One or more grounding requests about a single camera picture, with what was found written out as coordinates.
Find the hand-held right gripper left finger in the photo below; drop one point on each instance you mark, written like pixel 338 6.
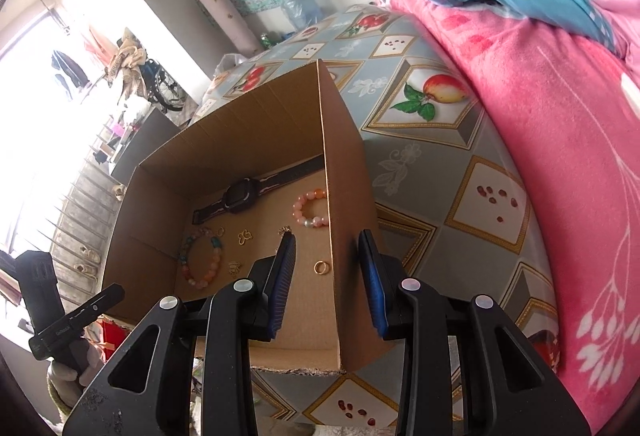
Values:
pixel 282 286

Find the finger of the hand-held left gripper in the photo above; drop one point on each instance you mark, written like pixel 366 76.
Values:
pixel 105 301

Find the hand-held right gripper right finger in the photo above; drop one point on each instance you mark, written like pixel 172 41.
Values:
pixel 372 286

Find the gold butterfly charm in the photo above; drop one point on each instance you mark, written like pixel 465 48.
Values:
pixel 245 237

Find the brown cardboard box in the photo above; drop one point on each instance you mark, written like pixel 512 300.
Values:
pixel 240 131

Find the person's left hand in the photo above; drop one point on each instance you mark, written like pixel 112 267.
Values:
pixel 60 373

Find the red bag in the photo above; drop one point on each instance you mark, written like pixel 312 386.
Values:
pixel 112 338

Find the pale shoe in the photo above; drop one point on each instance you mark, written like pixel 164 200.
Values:
pixel 86 260

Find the balcony railing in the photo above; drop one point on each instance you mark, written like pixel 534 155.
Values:
pixel 75 216

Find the black wrist watch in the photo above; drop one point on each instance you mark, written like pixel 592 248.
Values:
pixel 242 196

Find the green fluffy cloth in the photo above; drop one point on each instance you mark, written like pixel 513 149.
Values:
pixel 60 403

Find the dark cabinet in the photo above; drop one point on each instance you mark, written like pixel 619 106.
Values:
pixel 145 146

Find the dark hanging garment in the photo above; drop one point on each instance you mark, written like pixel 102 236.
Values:
pixel 67 69

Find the bicycle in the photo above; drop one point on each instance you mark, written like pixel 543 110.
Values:
pixel 162 86

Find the white plastic bag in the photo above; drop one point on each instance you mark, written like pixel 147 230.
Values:
pixel 230 64

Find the pile of clothes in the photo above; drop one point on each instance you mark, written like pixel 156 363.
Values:
pixel 127 61

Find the pink flower print blanket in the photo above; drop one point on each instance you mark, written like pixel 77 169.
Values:
pixel 550 116

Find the green drink can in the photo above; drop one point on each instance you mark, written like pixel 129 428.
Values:
pixel 266 40

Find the pink hanging garment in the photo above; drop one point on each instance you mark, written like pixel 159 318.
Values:
pixel 97 44

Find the pale rolled mat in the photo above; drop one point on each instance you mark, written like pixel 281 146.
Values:
pixel 230 21

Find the clear empty water jug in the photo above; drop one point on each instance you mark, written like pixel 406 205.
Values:
pixel 300 11

